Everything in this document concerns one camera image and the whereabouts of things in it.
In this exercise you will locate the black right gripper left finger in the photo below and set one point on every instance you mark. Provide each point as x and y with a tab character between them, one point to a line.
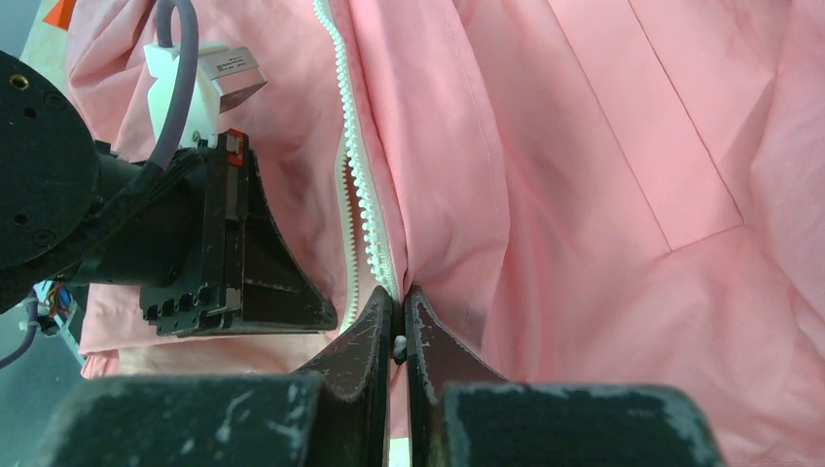
332	411

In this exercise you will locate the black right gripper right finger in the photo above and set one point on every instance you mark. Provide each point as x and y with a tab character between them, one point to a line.
463	413

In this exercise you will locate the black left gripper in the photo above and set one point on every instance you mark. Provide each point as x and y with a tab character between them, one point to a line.
206	255

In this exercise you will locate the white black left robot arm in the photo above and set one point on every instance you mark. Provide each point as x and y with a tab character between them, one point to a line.
62	192

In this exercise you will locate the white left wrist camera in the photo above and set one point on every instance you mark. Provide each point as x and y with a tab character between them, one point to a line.
226	77

